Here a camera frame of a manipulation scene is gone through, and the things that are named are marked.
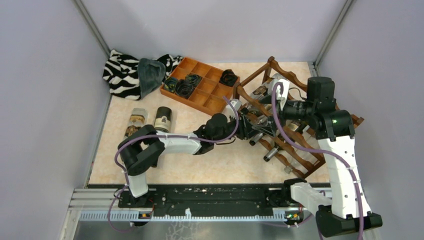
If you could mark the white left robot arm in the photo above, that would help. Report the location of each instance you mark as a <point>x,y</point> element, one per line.
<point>142,149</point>

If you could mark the black rolled item right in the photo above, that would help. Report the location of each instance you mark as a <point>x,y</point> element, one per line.
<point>228,78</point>

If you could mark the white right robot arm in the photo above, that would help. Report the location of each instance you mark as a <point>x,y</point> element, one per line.
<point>347,210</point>

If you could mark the clear liquor bottle gold label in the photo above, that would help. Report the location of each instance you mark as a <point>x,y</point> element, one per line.
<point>136,120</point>

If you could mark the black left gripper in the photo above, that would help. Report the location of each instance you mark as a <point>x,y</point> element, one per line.
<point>244,127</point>

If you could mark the small clear glass bottle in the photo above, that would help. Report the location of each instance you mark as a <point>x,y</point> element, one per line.
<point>261,121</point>

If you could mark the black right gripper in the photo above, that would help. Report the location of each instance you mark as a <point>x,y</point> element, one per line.
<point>281,114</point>

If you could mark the dark wine bottle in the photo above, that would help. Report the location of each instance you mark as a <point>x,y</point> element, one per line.
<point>254,140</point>
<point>163,119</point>

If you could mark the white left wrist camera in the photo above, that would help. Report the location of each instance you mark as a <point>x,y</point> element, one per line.
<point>232,107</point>

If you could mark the zebra striped cloth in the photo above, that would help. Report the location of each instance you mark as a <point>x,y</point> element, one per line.
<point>120,72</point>

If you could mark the wooden wine rack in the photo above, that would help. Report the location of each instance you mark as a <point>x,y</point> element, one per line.
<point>318,114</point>

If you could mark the dark wine bottle front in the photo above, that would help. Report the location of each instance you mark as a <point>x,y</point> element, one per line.
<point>254,140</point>

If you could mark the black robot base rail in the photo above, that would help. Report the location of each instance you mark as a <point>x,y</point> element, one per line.
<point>264,202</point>

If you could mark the orange wooden compartment tray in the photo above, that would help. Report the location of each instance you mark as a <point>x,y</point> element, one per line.
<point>208,95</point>

